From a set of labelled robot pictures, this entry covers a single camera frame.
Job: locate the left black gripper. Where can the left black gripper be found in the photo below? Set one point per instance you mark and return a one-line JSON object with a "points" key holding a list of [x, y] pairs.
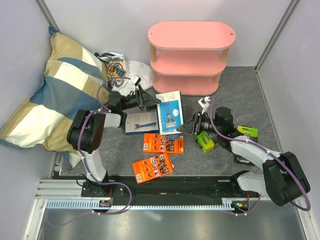
{"points": [[147, 99]]}

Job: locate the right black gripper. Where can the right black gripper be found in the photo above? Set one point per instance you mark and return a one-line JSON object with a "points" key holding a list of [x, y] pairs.
{"points": [[189, 127]]}

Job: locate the white blue razor box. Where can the white blue razor box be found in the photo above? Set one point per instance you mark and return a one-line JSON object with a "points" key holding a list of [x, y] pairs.
{"points": [[140, 123]]}

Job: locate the blue razor box clear front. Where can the blue razor box clear front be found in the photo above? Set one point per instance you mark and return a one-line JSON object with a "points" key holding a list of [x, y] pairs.
{"points": [[170, 112]]}

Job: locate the orange razor box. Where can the orange razor box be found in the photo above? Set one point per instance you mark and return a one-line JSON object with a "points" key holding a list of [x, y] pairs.
{"points": [[156, 143], [152, 168]]}

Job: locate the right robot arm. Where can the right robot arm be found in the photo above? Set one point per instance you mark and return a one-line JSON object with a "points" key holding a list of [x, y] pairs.
{"points": [[282, 179]]}

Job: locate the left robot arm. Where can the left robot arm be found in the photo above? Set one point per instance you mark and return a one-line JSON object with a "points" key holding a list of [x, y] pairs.
{"points": [[86, 131]]}

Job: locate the pink three-tier shelf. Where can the pink three-tier shelf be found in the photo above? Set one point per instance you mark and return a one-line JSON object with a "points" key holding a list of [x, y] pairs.
{"points": [[189, 56]]}

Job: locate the green black razor pack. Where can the green black razor pack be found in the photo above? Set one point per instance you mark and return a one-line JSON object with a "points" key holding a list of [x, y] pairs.
{"points": [[207, 141]]}

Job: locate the black green razor box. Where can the black green razor box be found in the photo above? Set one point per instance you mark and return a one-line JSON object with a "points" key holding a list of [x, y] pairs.
{"points": [[248, 131]]}

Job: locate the striped blue beige pillow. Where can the striped blue beige pillow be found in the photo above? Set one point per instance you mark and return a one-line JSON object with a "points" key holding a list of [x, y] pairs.
{"points": [[71, 82]]}

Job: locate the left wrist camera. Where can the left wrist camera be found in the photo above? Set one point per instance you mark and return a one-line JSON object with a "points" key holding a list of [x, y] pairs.
{"points": [[135, 80]]}

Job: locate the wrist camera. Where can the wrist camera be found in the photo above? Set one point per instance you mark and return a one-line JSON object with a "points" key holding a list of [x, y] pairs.
{"points": [[205, 103], [135, 80]]}

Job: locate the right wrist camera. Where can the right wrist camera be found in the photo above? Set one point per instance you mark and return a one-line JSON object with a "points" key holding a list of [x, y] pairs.
{"points": [[205, 103]]}

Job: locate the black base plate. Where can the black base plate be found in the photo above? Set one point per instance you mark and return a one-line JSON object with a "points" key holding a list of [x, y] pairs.
{"points": [[183, 190]]}

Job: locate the grey cable duct rail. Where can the grey cable duct rail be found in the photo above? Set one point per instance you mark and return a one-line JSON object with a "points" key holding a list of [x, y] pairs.
{"points": [[89, 204]]}

